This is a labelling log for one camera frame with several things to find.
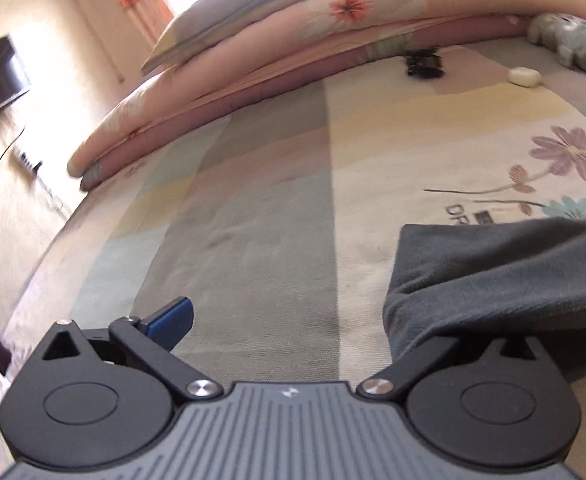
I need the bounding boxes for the white earbud case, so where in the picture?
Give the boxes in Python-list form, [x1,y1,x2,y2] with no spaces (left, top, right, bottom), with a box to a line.
[508,67,543,87]

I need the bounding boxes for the dark grey pants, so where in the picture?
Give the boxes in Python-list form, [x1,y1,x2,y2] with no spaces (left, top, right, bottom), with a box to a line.
[382,217,586,383]

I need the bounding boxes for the grey striped pillow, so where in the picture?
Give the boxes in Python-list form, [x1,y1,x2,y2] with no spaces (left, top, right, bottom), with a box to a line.
[140,0,389,75]

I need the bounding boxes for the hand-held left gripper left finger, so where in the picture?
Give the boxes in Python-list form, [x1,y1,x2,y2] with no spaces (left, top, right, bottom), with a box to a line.
[40,296,224,402]

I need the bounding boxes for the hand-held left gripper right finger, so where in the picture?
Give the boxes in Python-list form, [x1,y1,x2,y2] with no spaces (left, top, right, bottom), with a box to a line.
[357,332,554,403]

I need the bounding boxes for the pink floral quilt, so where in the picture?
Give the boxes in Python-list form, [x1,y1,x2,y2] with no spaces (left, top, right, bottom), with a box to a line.
[68,0,586,192]

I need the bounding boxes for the grey-green bundled cloth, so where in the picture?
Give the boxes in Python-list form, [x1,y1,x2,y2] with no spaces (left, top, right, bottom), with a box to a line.
[526,12,586,78]

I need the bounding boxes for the power strip with plugs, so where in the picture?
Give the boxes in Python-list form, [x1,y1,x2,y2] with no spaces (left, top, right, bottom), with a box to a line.
[15,149,44,177]

